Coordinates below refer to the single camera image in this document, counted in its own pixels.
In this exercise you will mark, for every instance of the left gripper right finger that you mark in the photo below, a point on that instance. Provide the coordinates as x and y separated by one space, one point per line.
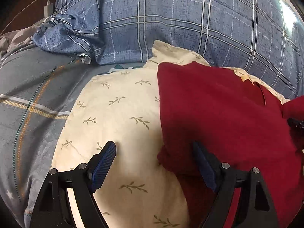
254 206

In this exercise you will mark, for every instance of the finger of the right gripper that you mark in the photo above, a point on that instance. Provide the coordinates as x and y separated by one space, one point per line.
296 124

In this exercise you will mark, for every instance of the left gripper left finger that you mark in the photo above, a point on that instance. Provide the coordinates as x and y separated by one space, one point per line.
53 206

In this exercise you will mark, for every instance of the red knit garment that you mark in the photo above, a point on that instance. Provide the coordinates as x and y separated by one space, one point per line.
240 122

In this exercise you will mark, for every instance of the blue plaid pillow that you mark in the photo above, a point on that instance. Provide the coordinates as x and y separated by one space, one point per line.
263 37

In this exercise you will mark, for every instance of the cream leaf-print pillow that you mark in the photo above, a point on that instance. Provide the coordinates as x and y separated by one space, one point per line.
124 107

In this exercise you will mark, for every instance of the grey plaid bed sheet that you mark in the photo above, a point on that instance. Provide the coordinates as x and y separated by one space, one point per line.
38 91

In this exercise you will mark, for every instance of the grey crumpled cloth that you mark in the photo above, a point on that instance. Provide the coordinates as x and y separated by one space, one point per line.
11 40

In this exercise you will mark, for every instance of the brown wooden headboard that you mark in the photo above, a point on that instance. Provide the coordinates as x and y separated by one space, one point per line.
18 14

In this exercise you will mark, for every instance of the white phone charger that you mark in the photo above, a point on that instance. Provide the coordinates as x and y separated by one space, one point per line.
48 9

